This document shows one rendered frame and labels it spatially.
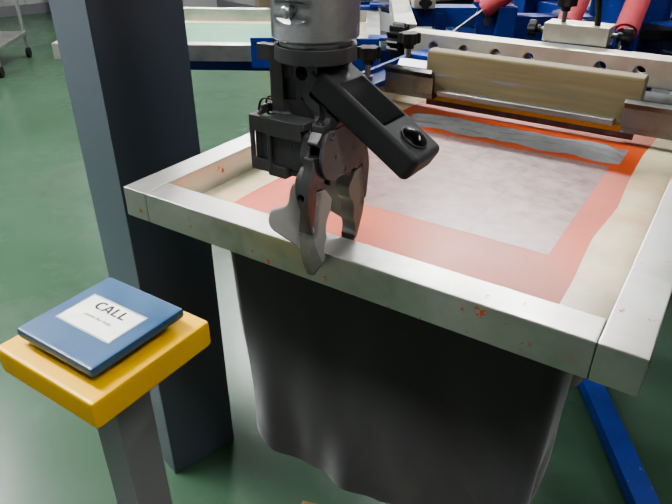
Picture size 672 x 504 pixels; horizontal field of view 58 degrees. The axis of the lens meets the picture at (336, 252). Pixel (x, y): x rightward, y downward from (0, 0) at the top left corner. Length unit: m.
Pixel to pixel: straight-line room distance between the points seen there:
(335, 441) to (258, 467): 0.81
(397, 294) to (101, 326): 0.26
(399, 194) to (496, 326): 0.31
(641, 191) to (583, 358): 0.41
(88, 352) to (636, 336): 0.44
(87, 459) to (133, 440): 1.20
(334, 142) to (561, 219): 0.34
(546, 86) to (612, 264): 0.44
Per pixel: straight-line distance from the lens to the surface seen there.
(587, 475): 1.80
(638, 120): 1.04
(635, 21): 1.51
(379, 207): 0.76
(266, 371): 0.91
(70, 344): 0.55
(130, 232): 1.29
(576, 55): 1.29
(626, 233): 0.78
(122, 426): 0.62
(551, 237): 0.73
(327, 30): 0.51
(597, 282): 0.67
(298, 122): 0.54
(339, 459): 0.93
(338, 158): 0.55
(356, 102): 0.52
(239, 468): 1.71
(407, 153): 0.50
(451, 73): 1.12
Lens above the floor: 1.29
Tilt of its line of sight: 30 degrees down
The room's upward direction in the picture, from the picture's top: straight up
